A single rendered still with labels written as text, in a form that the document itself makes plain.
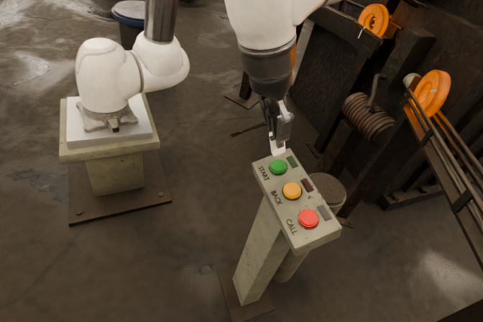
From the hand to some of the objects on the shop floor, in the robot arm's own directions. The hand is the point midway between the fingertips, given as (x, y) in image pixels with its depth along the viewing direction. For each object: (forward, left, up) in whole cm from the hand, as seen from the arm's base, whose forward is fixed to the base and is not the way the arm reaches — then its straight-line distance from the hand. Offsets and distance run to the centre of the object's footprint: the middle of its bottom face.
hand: (277, 142), depth 63 cm
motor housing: (+70, +18, -66) cm, 98 cm away
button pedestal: (+4, -4, -69) cm, 70 cm away
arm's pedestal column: (-22, +65, -67) cm, 96 cm away
